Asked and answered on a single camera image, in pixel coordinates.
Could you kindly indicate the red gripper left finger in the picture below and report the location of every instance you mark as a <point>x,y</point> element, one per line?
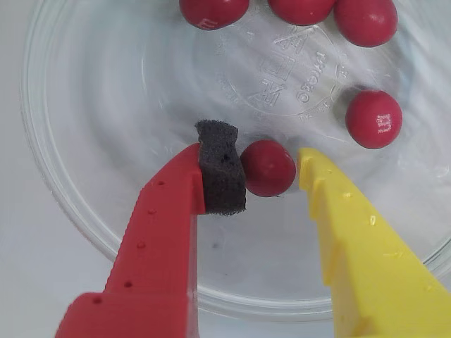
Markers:
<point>158,253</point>

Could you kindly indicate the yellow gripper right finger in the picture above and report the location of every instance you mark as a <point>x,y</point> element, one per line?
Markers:
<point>370,267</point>

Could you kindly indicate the red candy with m print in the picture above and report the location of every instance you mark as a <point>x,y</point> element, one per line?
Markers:
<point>268,168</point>
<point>214,12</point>

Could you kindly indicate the glass bowl with red candies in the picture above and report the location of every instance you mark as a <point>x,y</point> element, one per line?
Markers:
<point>105,141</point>

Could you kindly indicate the white table cover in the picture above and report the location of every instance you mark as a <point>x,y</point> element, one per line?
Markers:
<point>14,281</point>

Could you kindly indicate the red candy with text print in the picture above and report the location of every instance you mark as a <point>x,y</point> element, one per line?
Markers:
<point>373,119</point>

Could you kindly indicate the plain red candy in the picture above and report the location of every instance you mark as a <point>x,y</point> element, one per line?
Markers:
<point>301,10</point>
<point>365,23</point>

